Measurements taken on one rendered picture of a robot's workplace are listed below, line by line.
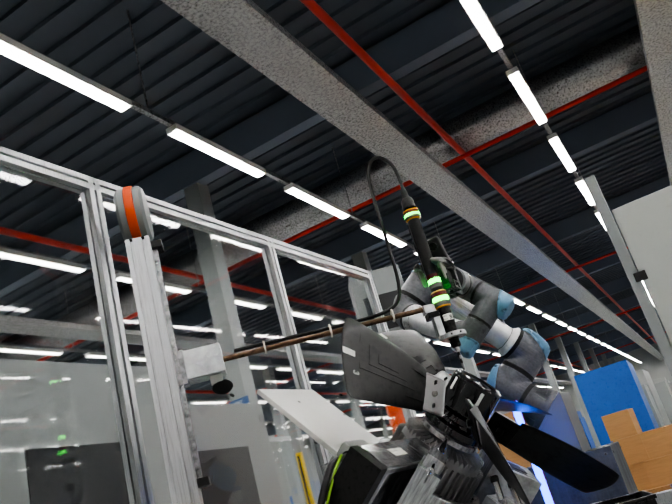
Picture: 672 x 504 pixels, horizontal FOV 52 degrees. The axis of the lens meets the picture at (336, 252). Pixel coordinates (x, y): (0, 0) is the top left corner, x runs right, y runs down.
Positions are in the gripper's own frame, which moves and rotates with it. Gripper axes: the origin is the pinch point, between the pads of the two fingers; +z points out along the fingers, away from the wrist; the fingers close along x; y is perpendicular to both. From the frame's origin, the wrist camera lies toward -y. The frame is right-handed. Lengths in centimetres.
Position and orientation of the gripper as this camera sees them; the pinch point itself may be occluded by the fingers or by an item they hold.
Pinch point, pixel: (423, 262)
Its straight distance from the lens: 182.0
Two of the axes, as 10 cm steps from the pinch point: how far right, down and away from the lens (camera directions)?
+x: -8.3, 3.9, 3.9
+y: 2.6, 9.0, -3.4
